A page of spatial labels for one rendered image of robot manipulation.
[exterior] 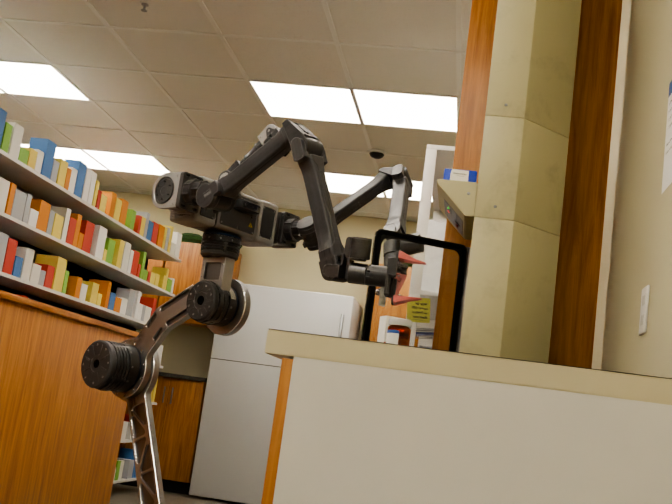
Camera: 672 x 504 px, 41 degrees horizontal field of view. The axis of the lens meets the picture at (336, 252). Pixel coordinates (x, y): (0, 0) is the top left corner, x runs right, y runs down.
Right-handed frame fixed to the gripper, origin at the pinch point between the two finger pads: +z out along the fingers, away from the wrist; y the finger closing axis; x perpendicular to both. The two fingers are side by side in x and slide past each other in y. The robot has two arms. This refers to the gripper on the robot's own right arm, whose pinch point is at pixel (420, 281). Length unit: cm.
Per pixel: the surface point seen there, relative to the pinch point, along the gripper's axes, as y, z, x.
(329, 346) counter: -27, -8, -95
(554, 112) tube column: 57, 32, 18
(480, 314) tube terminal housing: -6.0, 16.8, 8.6
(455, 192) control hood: 27.6, 6.1, 8.9
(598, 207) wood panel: 37, 50, 46
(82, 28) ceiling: 142, -206, 186
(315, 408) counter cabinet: -37, -8, -96
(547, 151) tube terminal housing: 45, 31, 17
